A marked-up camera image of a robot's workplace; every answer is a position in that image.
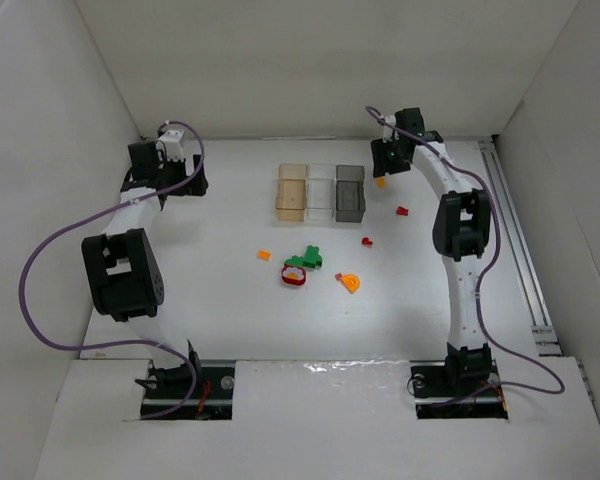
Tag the orange lego brick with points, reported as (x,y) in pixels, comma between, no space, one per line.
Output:
(264,255)

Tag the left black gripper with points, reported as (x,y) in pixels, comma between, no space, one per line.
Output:
(195,176)

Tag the red flower lego piece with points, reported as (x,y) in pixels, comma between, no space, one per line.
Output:
(293,275)

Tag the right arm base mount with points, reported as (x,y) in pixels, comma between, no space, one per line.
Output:
(436,399)

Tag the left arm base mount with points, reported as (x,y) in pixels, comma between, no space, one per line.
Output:
(211,400)

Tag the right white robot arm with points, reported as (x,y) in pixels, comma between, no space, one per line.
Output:
(460,236)

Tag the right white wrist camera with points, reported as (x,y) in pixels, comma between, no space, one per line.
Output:
(389,133)

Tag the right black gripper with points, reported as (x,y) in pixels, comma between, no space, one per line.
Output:
(385,163)

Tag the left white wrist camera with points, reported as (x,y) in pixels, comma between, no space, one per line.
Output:
(171,143)

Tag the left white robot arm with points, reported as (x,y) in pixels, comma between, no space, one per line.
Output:
(125,281)

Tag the orange quarter-round lego piece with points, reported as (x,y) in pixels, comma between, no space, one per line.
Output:
(351,282)

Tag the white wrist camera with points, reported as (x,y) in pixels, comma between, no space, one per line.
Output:
(389,133)
(171,143)

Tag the aluminium rail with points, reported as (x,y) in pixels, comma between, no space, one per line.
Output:
(543,332)

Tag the grey transparent bin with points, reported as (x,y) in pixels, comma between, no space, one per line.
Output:
(350,199)

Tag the clear transparent bin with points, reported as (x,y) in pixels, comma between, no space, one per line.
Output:
(320,204)

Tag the amber transparent bin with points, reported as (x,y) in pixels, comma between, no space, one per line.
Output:
(291,198)

